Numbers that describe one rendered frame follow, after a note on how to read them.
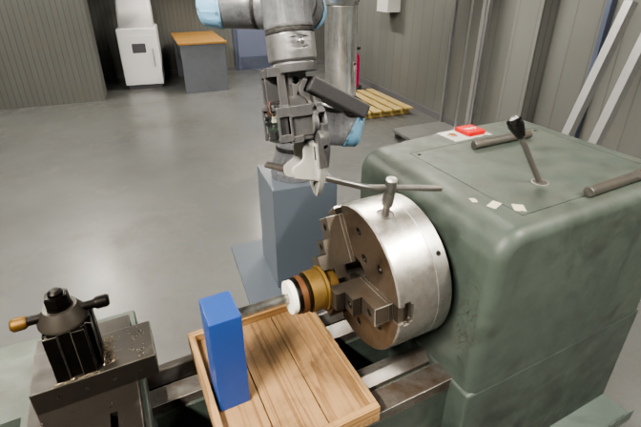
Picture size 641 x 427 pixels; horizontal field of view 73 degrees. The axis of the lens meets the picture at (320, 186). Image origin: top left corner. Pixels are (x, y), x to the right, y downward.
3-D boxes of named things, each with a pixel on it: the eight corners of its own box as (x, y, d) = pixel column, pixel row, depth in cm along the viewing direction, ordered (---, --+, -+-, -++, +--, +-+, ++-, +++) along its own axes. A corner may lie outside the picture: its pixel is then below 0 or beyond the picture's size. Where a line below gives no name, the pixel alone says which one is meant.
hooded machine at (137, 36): (127, 80, 738) (111, -6, 678) (165, 77, 758) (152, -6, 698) (127, 91, 676) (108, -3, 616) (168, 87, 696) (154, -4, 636)
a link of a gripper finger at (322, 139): (310, 167, 71) (303, 113, 69) (320, 165, 71) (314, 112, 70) (322, 170, 67) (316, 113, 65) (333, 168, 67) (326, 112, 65)
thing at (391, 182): (386, 221, 88) (396, 175, 81) (389, 229, 86) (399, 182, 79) (376, 221, 87) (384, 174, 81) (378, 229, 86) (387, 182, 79)
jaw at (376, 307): (376, 269, 90) (411, 299, 80) (375, 289, 92) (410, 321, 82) (328, 284, 86) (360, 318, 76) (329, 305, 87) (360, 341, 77)
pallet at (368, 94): (413, 115, 559) (414, 108, 554) (360, 122, 535) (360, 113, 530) (374, 94, 653) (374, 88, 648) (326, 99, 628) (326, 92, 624)
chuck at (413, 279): (348, 266, 116) (363, 168, 98) (418, 365, 94) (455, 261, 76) (318, 275, 113) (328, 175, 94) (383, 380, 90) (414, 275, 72)
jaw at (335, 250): (359, 257, 96) (344, 206, 97) (369, 256, 92) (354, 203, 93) (314, 272, 92) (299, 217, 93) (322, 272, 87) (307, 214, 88)
